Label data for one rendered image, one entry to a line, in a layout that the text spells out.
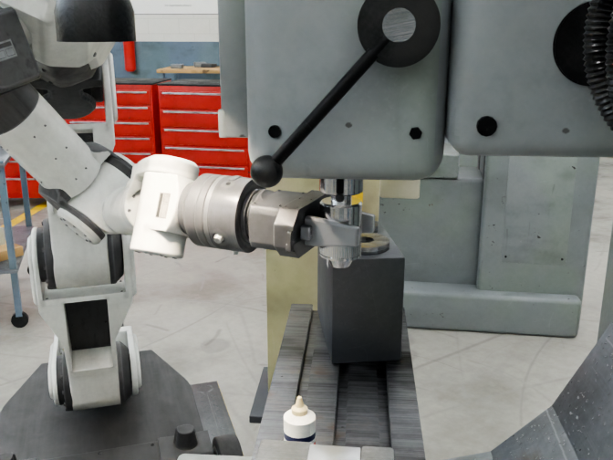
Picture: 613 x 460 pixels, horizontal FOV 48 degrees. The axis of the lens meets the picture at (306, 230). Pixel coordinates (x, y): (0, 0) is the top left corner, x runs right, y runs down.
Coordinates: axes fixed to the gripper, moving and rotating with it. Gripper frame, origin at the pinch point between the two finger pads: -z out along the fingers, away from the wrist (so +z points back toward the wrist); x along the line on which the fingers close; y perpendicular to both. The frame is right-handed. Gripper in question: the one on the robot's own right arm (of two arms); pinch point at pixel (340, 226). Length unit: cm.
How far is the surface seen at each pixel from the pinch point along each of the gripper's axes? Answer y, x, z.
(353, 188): -4.9, -1.4, -1.8
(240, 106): -13.4, -5.2, 9.5
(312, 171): -8.3, -9.8, -0.5
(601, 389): 23.2, 18.4, -29.4
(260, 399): 122, 148, 86
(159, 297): 126, 227, 188
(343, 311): 24.0, 30.2, 10.2
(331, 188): -4.9, -2.4, 0.3
